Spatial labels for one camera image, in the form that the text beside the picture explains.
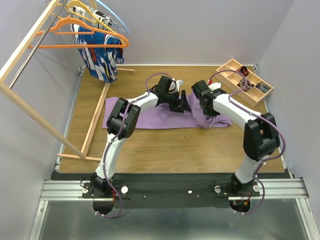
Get blue white patterned garment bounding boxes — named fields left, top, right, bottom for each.
left=70, top=24, right=125, bottom=84

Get orange plastic hanger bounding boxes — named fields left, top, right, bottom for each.
left=28, top=16, right=130, bottom=49

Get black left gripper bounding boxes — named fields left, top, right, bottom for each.
left=163, top=90, right=191, bottom=114

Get black mounting base plate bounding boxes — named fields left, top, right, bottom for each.
left=47, top=173, right=261, bottom=214

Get grey rolled item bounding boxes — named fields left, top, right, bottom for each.
left=255, top=83, right=271, bottom=94

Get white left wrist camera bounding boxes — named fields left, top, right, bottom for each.
left=170, top=79, right=184, bottom=93

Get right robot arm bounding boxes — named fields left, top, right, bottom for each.
left=191, top=80, right=280, bottom=196

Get aluminium rail frame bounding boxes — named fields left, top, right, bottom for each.
left=27, top=64, right=320, bottom=240

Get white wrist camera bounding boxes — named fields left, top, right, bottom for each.
left=170, top=79, right=184, bottom=93
left=208, top=79, right=222, bottom=91

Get black white printed garment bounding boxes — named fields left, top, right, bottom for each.
left=64, top=3, right=116, bottom=32

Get red black rolled item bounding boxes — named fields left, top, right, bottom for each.
left=237, top=66, right=250, bottom=77

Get purple trousers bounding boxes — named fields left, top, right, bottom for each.
left=102, top=91, right=233, bottom=130

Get light blue hanger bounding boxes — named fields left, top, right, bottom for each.
left=95, top=0, right=131, bottom=35

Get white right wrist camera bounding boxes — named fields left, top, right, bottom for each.
left=208, top=79, right=222, bottom=91

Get metal hanging rod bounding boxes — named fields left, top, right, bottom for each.
left=8, top=0, right=71, bottom=89

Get wooden clothes rack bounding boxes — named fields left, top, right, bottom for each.
left=0, top=0, right=137, bottom=161

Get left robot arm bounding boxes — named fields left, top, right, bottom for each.
left=90, top=74, right=191, bottom=198

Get patterned rolled item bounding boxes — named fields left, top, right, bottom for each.
left=237, top=79, right=255, bottom=92

